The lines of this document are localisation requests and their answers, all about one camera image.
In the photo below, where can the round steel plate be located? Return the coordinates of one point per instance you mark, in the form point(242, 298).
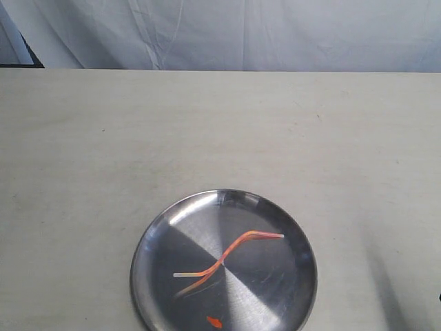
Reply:
point(223, 259)

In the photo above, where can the blue backdrop cloth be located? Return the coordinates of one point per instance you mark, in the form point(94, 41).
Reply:
point(337, 36)

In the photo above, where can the black frame post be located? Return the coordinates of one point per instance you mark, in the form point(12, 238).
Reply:
point(24, 56)

